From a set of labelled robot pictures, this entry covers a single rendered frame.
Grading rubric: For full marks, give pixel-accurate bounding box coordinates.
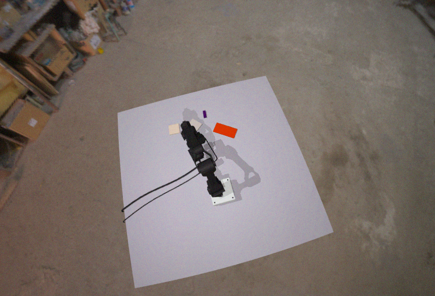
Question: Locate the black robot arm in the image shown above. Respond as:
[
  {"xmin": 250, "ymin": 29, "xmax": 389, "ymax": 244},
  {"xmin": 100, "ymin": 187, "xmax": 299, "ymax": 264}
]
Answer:
[{"xmin": 181, "ymin": 121, "xmax": 225, "ymax": 197}]

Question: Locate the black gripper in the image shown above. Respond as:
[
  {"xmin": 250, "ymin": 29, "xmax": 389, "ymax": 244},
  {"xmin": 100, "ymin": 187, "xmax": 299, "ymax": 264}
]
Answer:
[{"xmin": 186, "ymin": 141, "xmax": 204, "ymax": 160}]

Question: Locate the orange-red rectangular block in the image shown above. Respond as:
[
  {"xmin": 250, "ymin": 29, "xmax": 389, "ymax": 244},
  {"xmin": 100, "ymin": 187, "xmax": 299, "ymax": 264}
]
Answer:
[{"xmin": 213, "ymin": 123, "xmax": 237, "ymax": 138}]

